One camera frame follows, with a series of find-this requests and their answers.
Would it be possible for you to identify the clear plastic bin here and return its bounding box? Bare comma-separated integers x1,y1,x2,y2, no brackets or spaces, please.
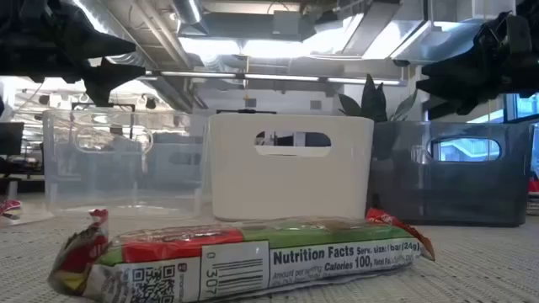
41,109,210,218

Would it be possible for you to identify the background office desk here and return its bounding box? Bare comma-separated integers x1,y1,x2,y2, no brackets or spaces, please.
0,172,45,199

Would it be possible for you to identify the red wrapper granola bar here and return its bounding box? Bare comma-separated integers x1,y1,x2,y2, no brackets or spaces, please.
0,199,22,221

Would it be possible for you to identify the green red granola bar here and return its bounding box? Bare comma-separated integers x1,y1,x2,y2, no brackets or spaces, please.
46,207,437,303

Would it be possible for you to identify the white plastic bin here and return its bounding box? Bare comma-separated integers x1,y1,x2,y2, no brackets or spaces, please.
208,113,375,222

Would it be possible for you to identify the snake plant in white pot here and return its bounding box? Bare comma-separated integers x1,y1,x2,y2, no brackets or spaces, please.
338,74,419,124

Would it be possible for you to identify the black computer monitor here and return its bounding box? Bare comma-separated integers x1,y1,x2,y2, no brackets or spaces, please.
0,121,25,156

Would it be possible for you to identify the red background object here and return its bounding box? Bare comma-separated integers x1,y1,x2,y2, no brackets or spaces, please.
526,170,539,216

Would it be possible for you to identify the round silver air duct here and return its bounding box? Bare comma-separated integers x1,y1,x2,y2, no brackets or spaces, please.
170,0,210,35

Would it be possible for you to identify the grey woven placemat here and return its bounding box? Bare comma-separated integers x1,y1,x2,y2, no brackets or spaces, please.
0,212,539,303

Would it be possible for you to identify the grey ceiling box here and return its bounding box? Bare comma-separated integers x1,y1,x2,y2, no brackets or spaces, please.
272,10,305,37

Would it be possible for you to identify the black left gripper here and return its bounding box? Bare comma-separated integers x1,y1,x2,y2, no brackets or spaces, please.
0,0,147,107

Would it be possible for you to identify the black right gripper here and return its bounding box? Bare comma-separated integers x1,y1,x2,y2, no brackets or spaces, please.
415,10,539,122

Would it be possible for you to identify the dark grey translucent bin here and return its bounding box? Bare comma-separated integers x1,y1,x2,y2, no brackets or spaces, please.
366,120,535,228

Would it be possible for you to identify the rectangular silver air duct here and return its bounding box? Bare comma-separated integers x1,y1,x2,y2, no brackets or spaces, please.
389,0,517,66

